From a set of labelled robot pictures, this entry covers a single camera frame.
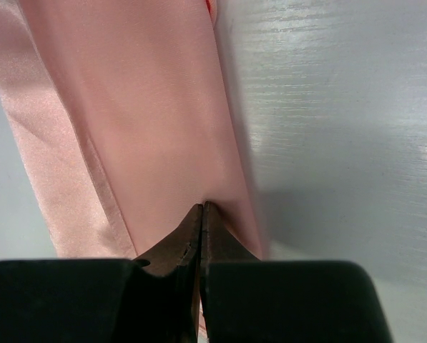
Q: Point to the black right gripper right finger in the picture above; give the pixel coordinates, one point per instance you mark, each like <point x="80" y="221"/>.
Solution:
<point x="245" y="299"/>

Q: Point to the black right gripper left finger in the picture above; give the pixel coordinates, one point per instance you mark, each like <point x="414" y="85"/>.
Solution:
<point x="153" y="298"/>

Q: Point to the pink satin napkin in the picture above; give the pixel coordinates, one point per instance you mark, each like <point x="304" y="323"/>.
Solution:
<point x="120" y="114"/>

